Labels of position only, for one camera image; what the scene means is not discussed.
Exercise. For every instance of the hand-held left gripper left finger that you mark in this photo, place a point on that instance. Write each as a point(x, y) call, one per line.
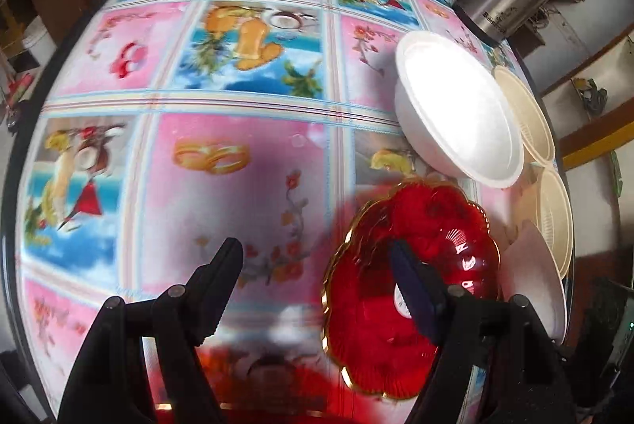
point(220, 285)

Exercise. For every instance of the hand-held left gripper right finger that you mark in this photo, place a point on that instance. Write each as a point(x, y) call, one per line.
point(416, 295)

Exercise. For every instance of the small scalloped red plate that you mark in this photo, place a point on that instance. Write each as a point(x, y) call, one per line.
point(446, 226)

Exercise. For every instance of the white foam bowl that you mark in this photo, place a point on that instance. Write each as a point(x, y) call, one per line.
point(455, 107)
point(535, 275)

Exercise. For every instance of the cream plastic bowl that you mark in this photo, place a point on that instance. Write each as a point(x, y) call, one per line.
point(557, 216)
point(530, 117)

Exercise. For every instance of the printed tablecloth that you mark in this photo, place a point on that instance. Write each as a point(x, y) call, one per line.
point(223, 206)

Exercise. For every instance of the wooden shoe rack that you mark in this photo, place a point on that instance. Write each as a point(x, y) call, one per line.
point(594, 136)

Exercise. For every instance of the white bucket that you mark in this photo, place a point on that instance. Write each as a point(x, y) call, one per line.
point(38, 38)

